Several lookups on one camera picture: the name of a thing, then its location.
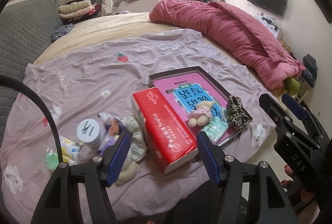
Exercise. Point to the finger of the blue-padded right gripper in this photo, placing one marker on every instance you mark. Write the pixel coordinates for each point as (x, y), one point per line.
(281, 118)
(313, 127)

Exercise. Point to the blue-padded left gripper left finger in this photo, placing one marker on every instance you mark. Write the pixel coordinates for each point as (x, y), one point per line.
(59, 202)

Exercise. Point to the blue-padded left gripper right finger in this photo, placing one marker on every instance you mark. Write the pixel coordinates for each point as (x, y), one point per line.
(267, 203)

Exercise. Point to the green puff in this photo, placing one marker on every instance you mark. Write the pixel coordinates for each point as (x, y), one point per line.
(51, 159)

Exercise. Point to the yellow white snack packet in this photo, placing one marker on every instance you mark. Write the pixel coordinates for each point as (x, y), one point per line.
(71, 151)

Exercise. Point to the leopard print scrunchie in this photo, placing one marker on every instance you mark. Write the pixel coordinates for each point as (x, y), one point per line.
(236, 113)

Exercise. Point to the pale blue tissue pack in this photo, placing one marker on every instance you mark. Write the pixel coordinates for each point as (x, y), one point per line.
(215, 130)

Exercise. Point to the beige teddy purple bow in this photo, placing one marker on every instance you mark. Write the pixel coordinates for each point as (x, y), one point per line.
(119, 168)

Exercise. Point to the beige teddy pink bow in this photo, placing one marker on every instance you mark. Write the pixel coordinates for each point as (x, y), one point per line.
(201, 115)

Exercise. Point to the red tissue pack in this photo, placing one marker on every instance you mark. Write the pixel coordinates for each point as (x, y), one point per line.
(168, 138)

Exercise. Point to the person's hand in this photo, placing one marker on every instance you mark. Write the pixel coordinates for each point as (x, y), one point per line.
(306, 196)

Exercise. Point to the green pillow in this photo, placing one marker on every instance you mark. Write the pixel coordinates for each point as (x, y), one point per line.
(291, 85)

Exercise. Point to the pink rolled duvet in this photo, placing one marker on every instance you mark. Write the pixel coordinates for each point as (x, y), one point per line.
(238, 32)

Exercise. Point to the white round labelled jar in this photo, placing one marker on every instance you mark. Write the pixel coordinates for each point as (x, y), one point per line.
(90, 132)

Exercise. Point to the lilac strawberry print blanket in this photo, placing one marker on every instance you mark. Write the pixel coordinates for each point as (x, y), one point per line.
(102, 78)

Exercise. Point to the beige bed sheet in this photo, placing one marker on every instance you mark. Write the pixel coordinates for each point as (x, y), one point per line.
(100, 30)

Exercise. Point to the dark patterned cloth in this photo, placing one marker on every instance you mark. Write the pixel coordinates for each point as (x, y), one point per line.
(61, 31)

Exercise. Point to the grey quilted headboard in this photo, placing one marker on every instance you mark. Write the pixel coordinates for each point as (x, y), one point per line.
(26, 29)

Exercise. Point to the folded blankets stack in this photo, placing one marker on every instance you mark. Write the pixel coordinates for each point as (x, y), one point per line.
(75, 9)

